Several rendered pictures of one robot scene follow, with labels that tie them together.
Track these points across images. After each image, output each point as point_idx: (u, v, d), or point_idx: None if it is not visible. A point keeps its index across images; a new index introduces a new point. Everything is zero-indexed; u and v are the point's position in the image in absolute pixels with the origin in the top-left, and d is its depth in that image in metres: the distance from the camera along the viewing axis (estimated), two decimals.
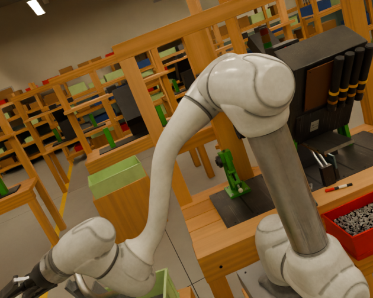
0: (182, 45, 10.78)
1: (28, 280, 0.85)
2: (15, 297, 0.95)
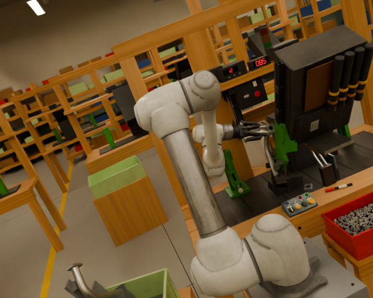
0: (182, 45, 10.78)
1: None
2: (267, 132, 1.77)
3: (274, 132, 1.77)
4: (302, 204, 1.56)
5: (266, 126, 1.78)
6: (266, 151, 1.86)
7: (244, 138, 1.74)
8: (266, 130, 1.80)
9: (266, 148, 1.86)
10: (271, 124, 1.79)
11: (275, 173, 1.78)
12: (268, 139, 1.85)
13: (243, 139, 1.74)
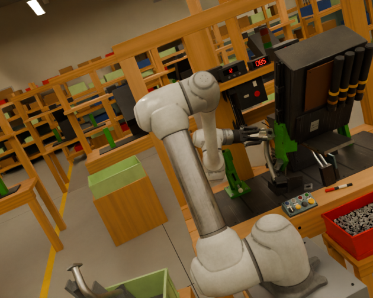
0: (182, 45, 10.78)
1: None
2: (267, 136, 1.77)
3: (273, 136, 1.77)
4: (302, 204, 1.56)
5: (266, 131, 1.78)
6: (266, 155, 1.86)
7: (244, 143, 1.74)
8: (266, 135, 1.80)
9: (266, 153, 1.86)
10: (270, 129, 1.79)
11: (274, 178, 1.77)
12: (267, 144, 1.85)
13: (243, 143, 1.74)
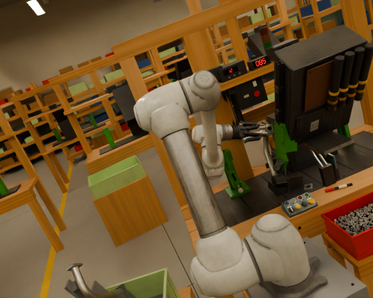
0: (182, 45, 10.78)
1: None
2: (267, 132, 1.77)
3: (273, 132, 1.77)
4: (302, 204, 1.56)
5: (265, 127, 1.78)
6: (265, 151, 1.86)
7: (243, 139, 1.74)
8: (265, 131, 1.80)
9: (265, 149, 1.86)
10: (270, 125, 1.78)
11: (273, 174, 1.78)
12: (267, 140, 1.85)
13: (243, 139, 1.74)
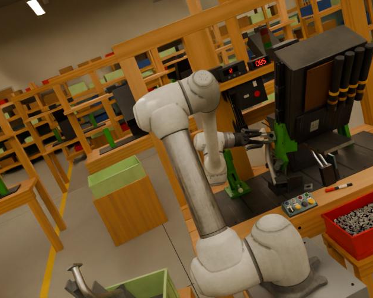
0: (182, 45, 10.78)
1: None
2: None
3: (275, 139, 1.75)
4: (302, 204, 1.56)
5: (267, 134, 1.77)
6: (267, 158, 1.85)
7: (246, 146, 1.73)
8: (267, 138, 1.79)
9: (267, 156, 1.85)
10: (272, 132, 1.77)
11: (275, 181, 1.76)
12: (269, 147, 1.84)
13: (245, 146, 1.73)
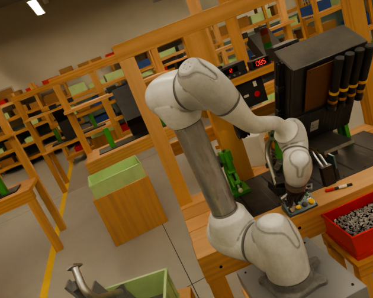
0: (182, 45, 10.78)
1: None
2: (292, 209, 1.51)
3: (276, 139, 1.76)
4: (302, 204, 1.56)
5: (268, 134, 1.77)
6: (267, 158, 1.85)
7: (285, 197, 1.41)
8: (268, 138, 1.79)
9: (267, 156, 1.85)
10: (273, 132, 1.78)
11: (275, 181, 1.76)
12: (269, 147, 1.84)
13: (284, 196, 1.41)
